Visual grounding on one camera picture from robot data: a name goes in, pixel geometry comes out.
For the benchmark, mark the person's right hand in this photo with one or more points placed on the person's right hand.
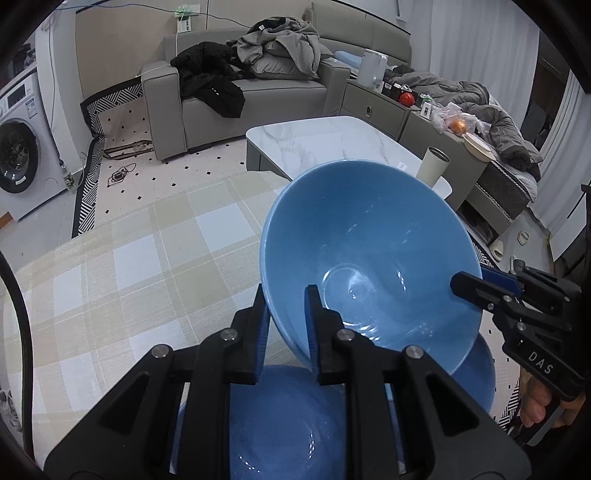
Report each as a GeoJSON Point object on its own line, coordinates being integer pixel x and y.
{"type": "Point", "coordinates": [538, 397]}

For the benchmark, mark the grey side cabinet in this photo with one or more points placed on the grey side cabinet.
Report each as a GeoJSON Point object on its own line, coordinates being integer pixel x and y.
{"type": "Point", "coordinates": [487, 194]}

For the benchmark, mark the plaid tablecloth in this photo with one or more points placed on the plaid tablecloth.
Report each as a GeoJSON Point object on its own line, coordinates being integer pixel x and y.
{"type": "Point", "coordinates": [171, 272]}

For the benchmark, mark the white tumbler cup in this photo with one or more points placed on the white tumbler cup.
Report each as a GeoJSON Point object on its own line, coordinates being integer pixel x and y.
{"type": "Point", "coordinates": [433, 165]}

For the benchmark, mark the plastic bottle on floor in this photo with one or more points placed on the plastic bottle on floor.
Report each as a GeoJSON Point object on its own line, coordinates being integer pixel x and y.
{"type": "Point", "coordinates": [67, 177]}

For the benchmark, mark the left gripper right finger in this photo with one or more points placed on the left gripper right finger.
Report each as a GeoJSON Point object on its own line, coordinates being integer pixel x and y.
{"type": "Point", "coordinates": [406, 417]}

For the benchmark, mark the white washing machine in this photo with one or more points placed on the white washing machine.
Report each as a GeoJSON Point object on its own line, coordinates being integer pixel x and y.
{"type": "Point", "coordinates": [31, 170]}

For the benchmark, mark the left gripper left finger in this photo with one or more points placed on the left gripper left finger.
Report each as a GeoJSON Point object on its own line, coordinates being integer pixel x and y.
{"type": "Point", "coordinates": [168, 416]}

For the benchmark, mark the black jacket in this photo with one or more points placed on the black jacket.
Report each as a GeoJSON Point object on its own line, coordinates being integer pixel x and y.
{"type": "Point", "coordinates": [206, 73]}

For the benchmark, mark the white marble coffee table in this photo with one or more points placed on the white marble coffee table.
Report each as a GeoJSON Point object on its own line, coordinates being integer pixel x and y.
{"type": "Point", "coordinates": [291, 149]}

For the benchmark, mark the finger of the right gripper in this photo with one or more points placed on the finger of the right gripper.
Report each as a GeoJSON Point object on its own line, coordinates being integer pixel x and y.
{"type": "Point", "coordinates": [484, 294]}
{"type": "Point", "coordinates": [502, 280]}

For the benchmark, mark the blue bowl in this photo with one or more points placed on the blue bowl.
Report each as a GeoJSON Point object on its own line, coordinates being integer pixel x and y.
{"type": "Point", "coordinates": [382, 248]}
{"type": "Point", "coordinates": [275, 422]}
{"type": "Point", "coordinates": [477, 376]}

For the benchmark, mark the grey jacket pile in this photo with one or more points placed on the grey jacket pile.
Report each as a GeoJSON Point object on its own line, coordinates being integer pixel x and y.
{"type": "Point", "coordinates": [282, 48]}

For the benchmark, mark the grey sofa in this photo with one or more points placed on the grey sofa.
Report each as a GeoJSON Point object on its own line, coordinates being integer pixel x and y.
{"type": "Point", "coordinates": [179, 125]}

